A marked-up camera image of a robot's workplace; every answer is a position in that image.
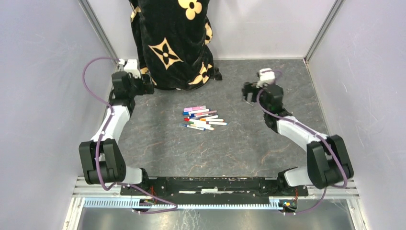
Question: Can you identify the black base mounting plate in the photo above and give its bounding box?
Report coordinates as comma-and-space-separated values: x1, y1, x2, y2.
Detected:
120, 176, 309, 206

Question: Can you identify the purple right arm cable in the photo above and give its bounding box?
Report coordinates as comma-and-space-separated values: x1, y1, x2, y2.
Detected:
256, 69, 349, 216

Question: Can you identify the pink highlighter pen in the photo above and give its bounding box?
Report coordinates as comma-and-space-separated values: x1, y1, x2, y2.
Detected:
183, 105, 206, 112

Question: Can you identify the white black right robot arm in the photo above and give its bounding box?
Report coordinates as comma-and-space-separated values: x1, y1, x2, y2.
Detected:
242, 82, 354, 196

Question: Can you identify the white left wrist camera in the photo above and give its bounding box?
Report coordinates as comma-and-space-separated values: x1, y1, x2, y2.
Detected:
124, 59, 141, 79

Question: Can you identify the blue capped white marker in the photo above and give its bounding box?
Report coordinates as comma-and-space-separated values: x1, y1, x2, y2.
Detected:
182, 109, 210, 115

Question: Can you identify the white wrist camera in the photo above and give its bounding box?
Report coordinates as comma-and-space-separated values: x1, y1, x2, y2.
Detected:
256, 68, 276, 88
124, 59, 141, 79

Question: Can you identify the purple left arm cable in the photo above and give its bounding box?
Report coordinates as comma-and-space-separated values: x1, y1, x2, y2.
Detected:
82, 57, 178, 215

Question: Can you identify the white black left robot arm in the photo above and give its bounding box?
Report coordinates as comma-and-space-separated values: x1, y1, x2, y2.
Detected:
79, 71, 154, 195

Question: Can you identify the red capped white marker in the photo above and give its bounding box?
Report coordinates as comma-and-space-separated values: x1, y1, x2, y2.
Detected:
183, 118, 207, 124

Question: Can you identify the black floral blanket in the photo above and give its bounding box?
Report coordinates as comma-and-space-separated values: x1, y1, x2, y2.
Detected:
129, 0, 222, 91

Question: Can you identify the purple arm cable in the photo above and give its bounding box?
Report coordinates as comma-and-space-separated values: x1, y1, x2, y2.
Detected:
256, 69, 349, 216
82, 57, 178, 215

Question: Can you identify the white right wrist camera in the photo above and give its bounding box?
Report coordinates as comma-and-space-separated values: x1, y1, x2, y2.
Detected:
256, 68, 276, 88

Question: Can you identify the orange capped white marker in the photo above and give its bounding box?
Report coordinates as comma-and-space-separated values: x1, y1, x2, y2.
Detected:
200, 118, 225, 122

